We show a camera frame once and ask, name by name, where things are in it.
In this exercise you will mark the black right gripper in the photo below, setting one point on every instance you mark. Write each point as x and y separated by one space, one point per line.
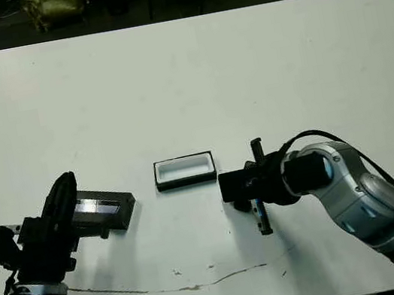
272 184

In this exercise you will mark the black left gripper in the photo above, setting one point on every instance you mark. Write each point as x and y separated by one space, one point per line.
42 255

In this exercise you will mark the black box lid with window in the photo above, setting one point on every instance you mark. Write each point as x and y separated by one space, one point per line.
117 215

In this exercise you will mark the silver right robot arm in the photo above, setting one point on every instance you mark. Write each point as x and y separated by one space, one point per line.
362 198

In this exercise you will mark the black box base white insert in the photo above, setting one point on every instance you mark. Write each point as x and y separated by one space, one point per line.
187 180

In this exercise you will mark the crumpled plastic bag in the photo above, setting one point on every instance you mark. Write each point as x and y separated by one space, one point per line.
54 6

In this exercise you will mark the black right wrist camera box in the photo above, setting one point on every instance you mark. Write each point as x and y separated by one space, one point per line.
236 185

